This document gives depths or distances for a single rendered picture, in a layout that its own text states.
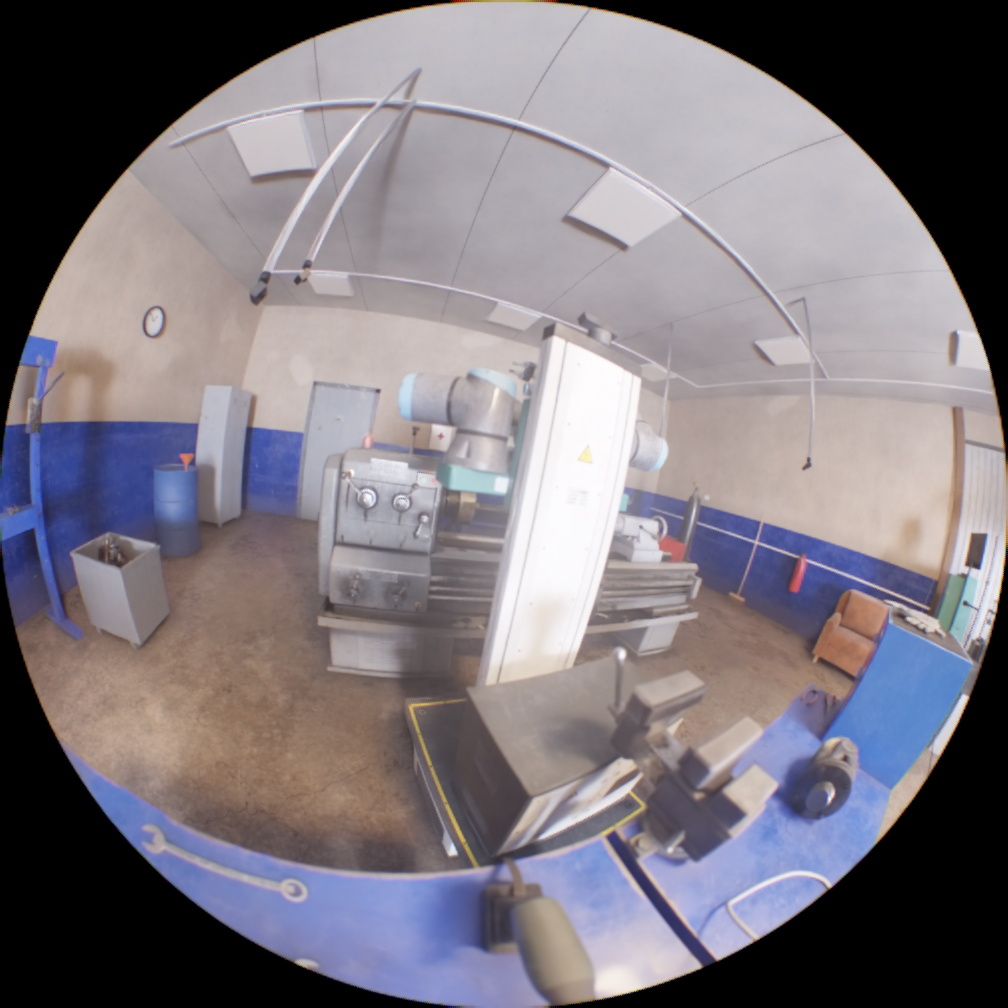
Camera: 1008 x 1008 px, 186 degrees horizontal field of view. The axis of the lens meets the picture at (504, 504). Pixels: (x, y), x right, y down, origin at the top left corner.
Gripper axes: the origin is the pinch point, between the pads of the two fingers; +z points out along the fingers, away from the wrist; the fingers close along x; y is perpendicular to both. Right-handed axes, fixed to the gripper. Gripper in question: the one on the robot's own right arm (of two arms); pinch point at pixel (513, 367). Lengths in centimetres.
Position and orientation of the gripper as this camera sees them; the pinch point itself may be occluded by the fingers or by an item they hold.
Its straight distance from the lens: 206.1
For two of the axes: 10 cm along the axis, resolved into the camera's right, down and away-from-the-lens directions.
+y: 0.5, 8.6, -5.1
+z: -9.4, -1.3, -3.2
